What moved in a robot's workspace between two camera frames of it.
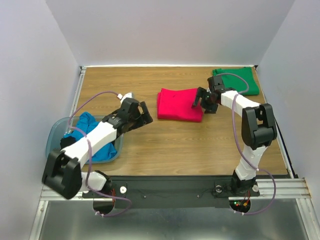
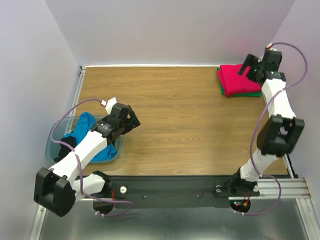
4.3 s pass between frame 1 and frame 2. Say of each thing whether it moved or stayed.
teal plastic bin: stayed
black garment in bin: stayed
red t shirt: moved
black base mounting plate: stayed
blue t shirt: stayed
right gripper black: moved
